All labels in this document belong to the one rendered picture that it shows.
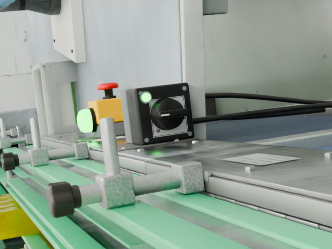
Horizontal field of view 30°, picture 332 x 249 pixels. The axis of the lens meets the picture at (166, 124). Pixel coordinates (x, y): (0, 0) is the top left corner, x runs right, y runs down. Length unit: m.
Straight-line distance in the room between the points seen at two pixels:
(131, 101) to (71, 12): 0.64
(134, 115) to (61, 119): 0.77
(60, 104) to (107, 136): 1.11
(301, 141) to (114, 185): 0.33
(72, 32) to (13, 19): 3.76
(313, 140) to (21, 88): 4.50
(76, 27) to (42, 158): 0.58
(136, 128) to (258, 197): 0.44
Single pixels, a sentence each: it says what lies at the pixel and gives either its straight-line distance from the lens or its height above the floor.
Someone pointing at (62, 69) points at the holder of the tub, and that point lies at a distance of 1.62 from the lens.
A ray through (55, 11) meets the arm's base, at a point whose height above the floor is 0.79.
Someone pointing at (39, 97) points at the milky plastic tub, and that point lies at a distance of 1.76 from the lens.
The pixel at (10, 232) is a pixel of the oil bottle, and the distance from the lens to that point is 1.30.
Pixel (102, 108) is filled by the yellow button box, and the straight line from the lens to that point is 1.12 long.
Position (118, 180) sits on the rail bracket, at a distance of 0.50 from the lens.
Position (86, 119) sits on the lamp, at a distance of 1.13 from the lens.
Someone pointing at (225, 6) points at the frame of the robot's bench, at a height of 0.66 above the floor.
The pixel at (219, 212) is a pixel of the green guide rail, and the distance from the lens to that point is 0.44.
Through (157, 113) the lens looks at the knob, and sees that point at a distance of 0.82.
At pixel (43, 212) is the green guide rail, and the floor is 0.96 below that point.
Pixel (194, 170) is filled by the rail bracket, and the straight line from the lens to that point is 0.52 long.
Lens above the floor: 1.08
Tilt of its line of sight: 19 degrees down
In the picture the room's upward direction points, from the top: 98 degrees counter-clockwise
